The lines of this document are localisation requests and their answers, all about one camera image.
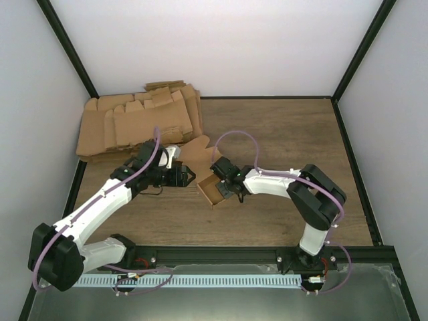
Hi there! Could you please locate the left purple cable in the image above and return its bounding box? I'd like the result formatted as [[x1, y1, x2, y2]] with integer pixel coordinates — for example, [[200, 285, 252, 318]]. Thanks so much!
[[31, 126, 162, 292]]

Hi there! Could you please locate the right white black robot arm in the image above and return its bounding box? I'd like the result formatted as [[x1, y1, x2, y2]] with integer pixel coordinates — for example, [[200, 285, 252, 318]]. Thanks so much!
[[210, 156, 347, 270]]

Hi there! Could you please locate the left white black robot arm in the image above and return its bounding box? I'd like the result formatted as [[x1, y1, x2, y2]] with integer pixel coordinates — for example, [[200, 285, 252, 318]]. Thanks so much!
[[28, 140, 196, 291]]

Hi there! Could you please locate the light blue slotted cable duct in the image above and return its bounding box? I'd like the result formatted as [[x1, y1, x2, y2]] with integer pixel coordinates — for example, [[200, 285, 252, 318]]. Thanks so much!
[[74, 274, 302, 289]]

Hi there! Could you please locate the black enclosure frame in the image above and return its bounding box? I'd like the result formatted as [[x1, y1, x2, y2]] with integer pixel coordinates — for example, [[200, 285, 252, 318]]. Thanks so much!
[[18, 0, 421, 321]]

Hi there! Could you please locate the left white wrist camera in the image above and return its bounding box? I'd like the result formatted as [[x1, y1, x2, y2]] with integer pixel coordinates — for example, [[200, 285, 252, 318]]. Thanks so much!
[[158, 145, 181, 169]]

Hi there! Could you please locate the stack of flat cardboard sheets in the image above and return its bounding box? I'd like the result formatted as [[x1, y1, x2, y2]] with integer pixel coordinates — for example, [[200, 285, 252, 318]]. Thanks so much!
[[76, 80, 203, 160]]

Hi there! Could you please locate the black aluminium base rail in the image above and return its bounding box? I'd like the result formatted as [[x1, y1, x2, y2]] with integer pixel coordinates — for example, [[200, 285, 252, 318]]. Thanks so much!
[[43, 245, 395, 268]]

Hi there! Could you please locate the brown cardboard box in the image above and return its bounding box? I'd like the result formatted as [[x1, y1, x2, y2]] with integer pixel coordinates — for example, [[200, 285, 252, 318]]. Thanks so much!
[[179, 135, 225, 209]]

